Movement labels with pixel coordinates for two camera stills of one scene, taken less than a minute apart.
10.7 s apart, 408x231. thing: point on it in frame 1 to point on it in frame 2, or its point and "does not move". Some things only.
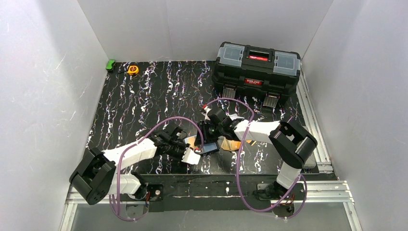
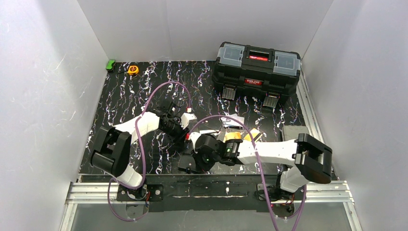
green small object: [109, 66] does not move
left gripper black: [184, 147] to [178, 131]
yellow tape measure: [133, 70] does not move
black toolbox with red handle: [257, 72] does not move
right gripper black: [204, 134] to [190, 162]
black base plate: [215, 193] does not move
